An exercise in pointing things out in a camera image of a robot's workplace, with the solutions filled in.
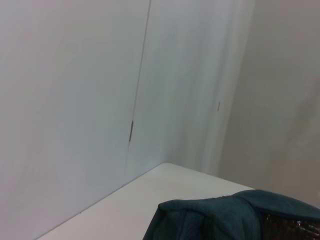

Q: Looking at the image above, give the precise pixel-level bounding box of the teal fabric insulated bag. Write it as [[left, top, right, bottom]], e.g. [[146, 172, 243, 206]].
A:
[[143, 189, 320, 240]]

